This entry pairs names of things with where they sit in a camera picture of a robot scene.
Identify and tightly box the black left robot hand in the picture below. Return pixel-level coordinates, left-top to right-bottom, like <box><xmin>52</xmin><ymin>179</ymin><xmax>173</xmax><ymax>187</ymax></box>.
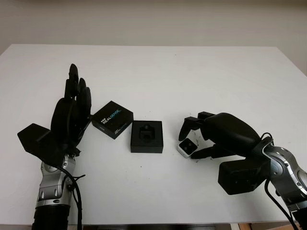
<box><xmin>50</xmin><ymin>63</ymin><xmax>94</xmax><ymax>156</ymax></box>

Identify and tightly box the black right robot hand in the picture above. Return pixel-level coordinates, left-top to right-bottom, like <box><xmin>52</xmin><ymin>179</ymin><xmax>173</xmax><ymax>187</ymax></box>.
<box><xmin>177</xmin><ymin>111</ymin><xmax>262</xmax><ymax>160</ymax></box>

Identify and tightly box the black RealSense box lid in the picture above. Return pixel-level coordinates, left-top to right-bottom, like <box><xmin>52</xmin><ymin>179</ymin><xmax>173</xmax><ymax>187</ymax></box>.
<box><xmin>91</xmin><ymin>100</ymin><xmax>134</xmax><ymax>139</ymax></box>

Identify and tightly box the small silver depth camera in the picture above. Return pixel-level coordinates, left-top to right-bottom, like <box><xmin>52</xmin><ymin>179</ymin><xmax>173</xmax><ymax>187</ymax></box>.
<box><xmin>177</xmin><ymin>138</ymin><xmax>200</xmax><ymax>159</ymax></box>

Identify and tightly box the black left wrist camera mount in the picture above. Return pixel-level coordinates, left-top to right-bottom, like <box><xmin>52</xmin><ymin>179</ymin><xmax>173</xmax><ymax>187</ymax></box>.
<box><xmin>17</xmin><ymin>123</ymin><xmax>68</xmax><ymax>165</ymax></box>

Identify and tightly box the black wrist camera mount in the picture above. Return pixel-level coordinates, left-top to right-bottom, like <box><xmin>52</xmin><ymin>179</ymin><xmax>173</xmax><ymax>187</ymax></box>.
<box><xmin>17</xmin><ymin>123</ymin><xmax>68</xmax><ymax>165</ymax></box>
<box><xmin>217</xmin><ymin>155</ymin><xmax>269</xmax><ymax>194</ymax></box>

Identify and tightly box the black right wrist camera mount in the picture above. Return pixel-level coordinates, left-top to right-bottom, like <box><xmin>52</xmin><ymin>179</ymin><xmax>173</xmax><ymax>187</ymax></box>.
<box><xmin>217</xmin><ymin>155</ymin><xmax>269</xmax><ymax>194</ymax></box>

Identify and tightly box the black camera box base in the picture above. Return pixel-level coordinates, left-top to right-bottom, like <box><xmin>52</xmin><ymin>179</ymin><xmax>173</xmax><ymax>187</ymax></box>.
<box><xmin>130</xmin><ymin>120</ymin><xmax>164</xmax><ymax>154</ymax></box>

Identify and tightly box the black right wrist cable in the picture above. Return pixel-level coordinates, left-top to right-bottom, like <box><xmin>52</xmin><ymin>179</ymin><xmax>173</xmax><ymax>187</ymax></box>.
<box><xmin>260</xmin><ymin>132</ymin><xmax>297</xmax><ymax>230</ymax></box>

